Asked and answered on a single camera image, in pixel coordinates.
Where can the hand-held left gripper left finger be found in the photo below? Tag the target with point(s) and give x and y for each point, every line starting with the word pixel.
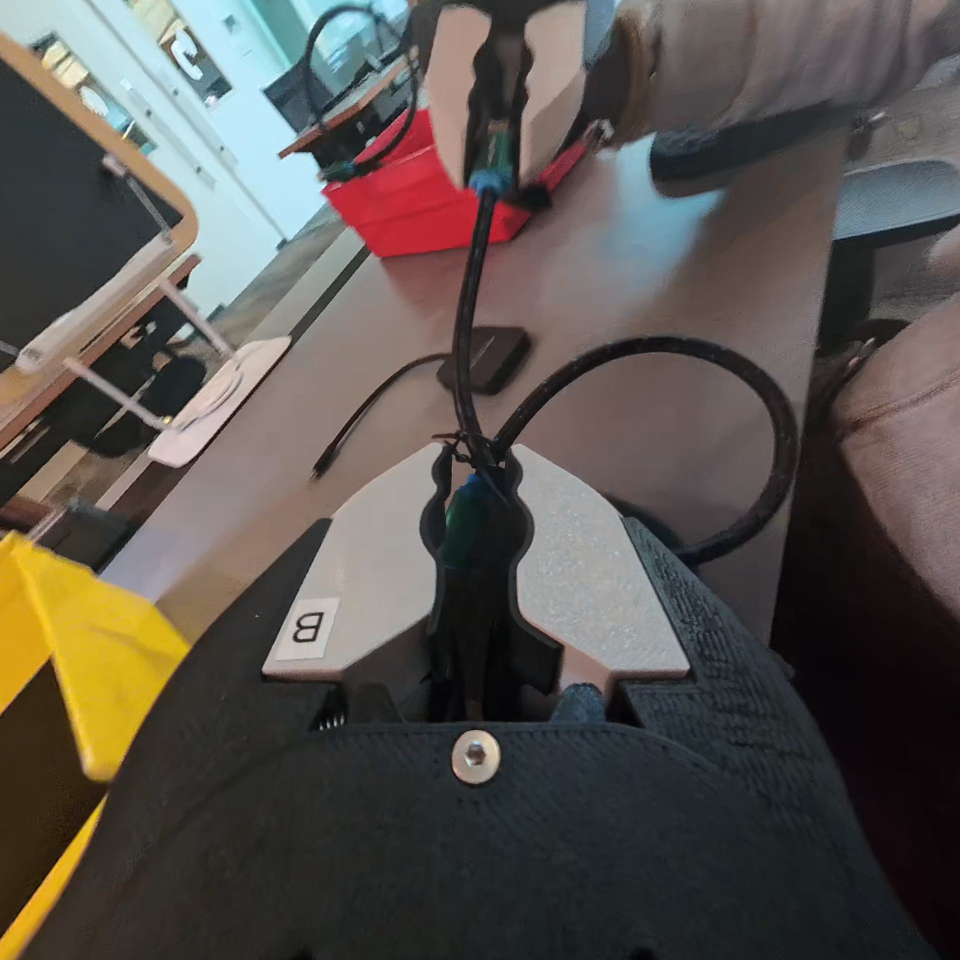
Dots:
pixel 360 585

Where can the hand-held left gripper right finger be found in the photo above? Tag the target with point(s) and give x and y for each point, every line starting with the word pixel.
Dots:
pixel 600 585

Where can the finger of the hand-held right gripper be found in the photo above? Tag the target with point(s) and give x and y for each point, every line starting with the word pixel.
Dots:
pixel 559 82
pixel 450 90

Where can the red plastic bin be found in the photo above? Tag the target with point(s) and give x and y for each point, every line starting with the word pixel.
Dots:
pixel 420 217

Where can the black hdmi adapter hub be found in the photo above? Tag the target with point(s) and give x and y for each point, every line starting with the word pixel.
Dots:
pixel 484 360

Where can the large yellow plastic bin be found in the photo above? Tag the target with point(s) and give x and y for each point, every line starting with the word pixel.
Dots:
pixel 97 637

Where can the person's right forearm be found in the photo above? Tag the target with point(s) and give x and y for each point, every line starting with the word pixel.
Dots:
pixel 750 67

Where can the black panel on white stand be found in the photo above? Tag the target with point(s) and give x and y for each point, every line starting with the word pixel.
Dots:
pixel 67 187

